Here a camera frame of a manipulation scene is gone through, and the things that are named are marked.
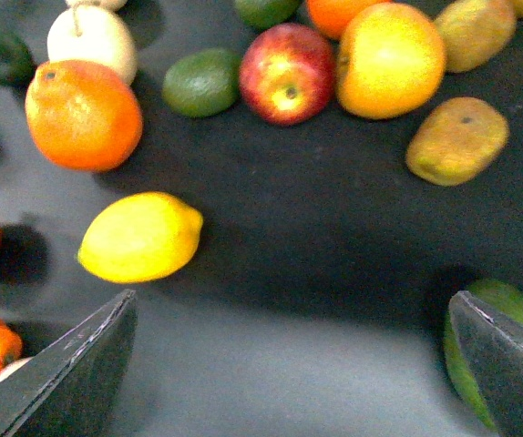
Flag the right gripper dark camera left finger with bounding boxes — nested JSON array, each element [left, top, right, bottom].
[[0, 290, 138, 436]]

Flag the right gripper dark camera right finger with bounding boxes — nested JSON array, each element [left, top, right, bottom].
[[449, 291, 523, 436]]

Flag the yellow lemon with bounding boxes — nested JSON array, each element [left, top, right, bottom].
[[77, 191, 203, 284]]

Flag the green mango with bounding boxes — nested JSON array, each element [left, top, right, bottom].
[[443, 278, 523, 432]]

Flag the olive kiwi front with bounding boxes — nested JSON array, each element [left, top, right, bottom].
[[405, 97, 509, 187]]

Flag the olive kiwi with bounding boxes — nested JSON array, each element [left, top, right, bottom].
[[434, 0, 517, 74], [405, 97, 509, 187]]

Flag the large front orange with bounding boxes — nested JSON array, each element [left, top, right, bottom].
[[25, 59, 143, 172]]

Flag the yellow orange apple front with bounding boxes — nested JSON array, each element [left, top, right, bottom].
[[336, 3, 446, 120]]

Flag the green lime front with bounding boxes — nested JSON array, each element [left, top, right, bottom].
[[162, 47, 241, 118]]

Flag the green lime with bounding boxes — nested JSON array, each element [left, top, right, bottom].
[[162, 47, 241, 118], [233, 0, 302, 30]]

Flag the olive kiwi rear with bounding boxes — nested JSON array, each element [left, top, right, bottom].
[[434, 0, 517, 74]]

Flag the dark green avocado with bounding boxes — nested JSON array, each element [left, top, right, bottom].
[[0, 31, 36, 86]]

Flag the white pear front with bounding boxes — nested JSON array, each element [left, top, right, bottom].
[[46, 5, 138, 85]]

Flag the white pear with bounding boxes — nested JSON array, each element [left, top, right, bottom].
[[65, 0, 128, 12], [46, 5, 138, 85]]

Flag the red yellow apple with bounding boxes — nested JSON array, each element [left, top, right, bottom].
[[239, 23, 336, 126]]

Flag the white pear left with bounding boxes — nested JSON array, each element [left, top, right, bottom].
[[65, 0, 128, 12]]

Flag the small orange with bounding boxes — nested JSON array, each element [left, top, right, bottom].
[[305, 0, 386, 41]]

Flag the green lime rear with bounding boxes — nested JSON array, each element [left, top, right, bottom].
[[233, 0, 302, 30]]

